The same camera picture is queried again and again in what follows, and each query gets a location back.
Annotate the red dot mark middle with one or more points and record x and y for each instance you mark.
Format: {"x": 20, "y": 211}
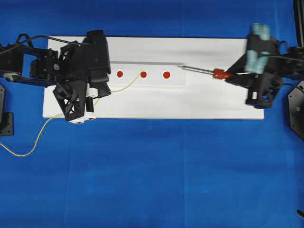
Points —
{"x": 143, "y": 74}

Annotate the red soldering iron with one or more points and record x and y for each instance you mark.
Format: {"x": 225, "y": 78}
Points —
{"x": 216, "y": 73}

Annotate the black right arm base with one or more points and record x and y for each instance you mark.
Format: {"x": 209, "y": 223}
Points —
{"x": 296, "y": 110}

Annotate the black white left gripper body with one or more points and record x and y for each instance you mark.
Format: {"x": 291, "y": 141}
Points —
{"x": 68, "y": 72}

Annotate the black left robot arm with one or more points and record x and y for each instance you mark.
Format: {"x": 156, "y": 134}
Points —
{"x": 15, "y": 62}

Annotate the black aluminium frame post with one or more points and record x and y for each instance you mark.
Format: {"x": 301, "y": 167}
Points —
{"x": 299, "y": 21}

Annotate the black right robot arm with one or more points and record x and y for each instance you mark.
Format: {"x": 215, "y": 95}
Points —
{"x": 289, "y": 65}

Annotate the red dot mark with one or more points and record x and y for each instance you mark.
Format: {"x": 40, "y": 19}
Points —
{"x": 120, "y": 73}
{"x": 166, "y": 75}
{"x": 143, "y": 74}

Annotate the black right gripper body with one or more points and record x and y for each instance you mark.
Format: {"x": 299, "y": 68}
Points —
{"x": 264, "y": 90}

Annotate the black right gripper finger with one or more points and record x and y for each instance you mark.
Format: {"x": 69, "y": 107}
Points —
{"x": 236, "y": 70}

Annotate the blue table cloth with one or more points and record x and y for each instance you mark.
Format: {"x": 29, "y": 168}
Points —
{"x": 116, "y": 173}

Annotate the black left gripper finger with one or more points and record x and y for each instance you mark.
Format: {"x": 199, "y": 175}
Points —
{"x": 103, "y": 89}
{"x": 89, "y": 104}

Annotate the red dot mark left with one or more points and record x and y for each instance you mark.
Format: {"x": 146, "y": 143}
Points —
{"x": 120, "y": 73}

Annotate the white work board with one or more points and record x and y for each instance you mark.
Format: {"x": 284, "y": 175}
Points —
{"x": 186, "y": 94}

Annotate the red dot mark right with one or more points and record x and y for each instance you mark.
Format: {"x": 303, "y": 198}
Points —
{"x": 166, "y": 75}

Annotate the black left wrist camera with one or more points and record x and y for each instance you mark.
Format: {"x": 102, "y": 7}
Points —
{"x": 97, "y": 57}

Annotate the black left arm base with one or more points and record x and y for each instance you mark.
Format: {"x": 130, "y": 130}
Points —
{"x": 6, "y": 118}

